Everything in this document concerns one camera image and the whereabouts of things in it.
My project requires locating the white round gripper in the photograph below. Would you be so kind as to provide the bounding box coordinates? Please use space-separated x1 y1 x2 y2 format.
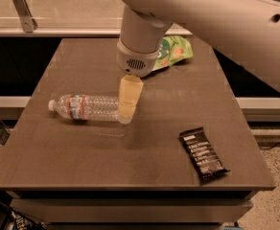
116 40 158 124

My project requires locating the clear plastic water bottle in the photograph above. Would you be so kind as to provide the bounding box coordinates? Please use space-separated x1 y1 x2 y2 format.
48 94 119 122

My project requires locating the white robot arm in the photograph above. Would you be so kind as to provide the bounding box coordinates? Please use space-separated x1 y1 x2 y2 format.
117 0 280 93

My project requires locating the green snack bag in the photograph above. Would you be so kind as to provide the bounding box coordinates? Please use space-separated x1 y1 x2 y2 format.
152 35 193 71

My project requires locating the glass railing panel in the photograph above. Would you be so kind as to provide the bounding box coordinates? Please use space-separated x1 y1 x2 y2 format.
0 0 192 38

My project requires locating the brown table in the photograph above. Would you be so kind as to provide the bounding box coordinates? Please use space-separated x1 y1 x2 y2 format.
0 38 275 230

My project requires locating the black snack bar wrapper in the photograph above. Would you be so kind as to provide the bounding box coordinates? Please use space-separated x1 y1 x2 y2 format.
179 127 228 182

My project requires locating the left metal rail bracket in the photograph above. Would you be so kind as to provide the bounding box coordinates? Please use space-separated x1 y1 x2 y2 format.
12 0 37 33

